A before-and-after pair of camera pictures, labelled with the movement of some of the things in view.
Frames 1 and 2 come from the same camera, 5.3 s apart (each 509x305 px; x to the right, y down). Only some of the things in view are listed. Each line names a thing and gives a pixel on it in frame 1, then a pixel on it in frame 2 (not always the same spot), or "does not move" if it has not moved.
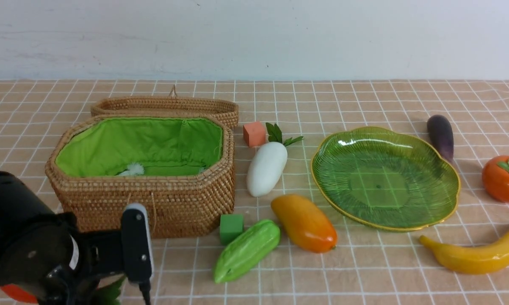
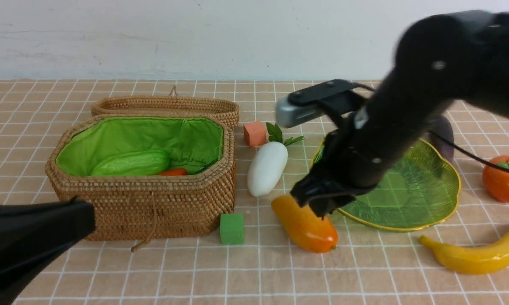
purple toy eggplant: [439, 131] does not move
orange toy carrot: [108, 293] -> [175, 172]
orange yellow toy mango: [303, 223] does not move
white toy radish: [267, 164] does not move
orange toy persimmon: [504, 178] does not move
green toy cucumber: [246, 249] -> [147, 162]
